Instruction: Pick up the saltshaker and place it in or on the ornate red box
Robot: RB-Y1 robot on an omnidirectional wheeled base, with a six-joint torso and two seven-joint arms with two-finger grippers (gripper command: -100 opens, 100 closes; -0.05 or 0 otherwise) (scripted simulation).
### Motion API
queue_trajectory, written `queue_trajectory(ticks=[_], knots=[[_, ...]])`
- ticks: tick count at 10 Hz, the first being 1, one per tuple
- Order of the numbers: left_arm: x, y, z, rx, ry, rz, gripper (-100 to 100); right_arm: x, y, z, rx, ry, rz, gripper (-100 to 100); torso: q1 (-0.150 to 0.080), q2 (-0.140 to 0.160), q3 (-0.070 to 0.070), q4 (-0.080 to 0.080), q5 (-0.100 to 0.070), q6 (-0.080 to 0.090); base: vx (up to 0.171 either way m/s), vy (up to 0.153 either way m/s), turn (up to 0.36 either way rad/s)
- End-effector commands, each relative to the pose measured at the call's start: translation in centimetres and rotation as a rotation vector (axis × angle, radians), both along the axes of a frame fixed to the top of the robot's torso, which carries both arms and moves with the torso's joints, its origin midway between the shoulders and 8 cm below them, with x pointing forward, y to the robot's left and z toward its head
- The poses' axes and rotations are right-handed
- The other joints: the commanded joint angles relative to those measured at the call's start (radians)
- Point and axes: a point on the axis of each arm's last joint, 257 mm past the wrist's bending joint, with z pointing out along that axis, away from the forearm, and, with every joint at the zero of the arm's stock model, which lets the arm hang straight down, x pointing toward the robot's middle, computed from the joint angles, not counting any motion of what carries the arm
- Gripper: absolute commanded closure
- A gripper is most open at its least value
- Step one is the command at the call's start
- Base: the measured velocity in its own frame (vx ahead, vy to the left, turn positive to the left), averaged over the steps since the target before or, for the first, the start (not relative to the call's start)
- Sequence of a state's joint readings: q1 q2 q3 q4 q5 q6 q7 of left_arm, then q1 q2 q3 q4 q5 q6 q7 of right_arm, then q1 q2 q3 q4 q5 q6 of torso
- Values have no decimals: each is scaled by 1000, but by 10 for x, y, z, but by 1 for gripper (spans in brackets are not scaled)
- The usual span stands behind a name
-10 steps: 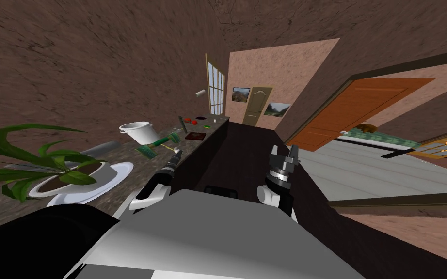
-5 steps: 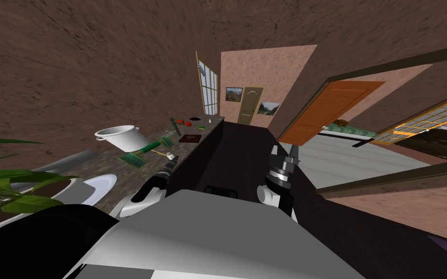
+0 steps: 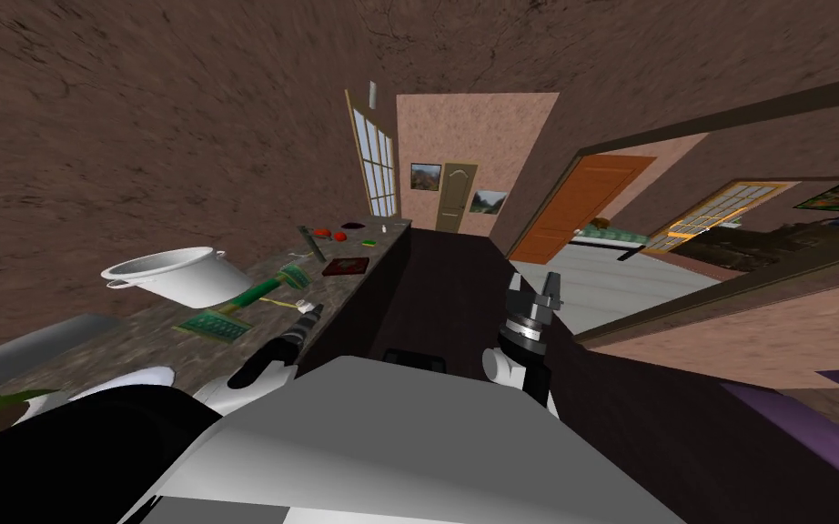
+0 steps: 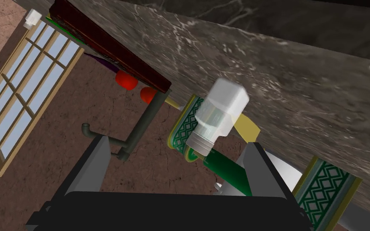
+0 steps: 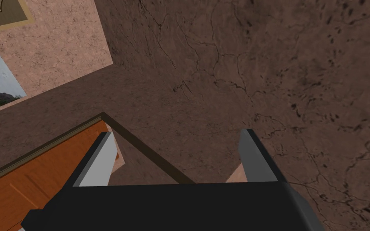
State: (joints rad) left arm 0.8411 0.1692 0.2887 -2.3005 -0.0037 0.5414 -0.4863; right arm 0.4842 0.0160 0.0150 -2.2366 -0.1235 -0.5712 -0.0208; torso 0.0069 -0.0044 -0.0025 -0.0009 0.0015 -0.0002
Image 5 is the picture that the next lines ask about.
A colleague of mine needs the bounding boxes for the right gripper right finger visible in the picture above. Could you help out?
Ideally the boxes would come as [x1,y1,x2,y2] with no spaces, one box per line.
[238,128,288,183]

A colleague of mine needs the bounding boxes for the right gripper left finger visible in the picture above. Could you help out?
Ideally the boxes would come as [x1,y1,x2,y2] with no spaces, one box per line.
[63,131,118,188]

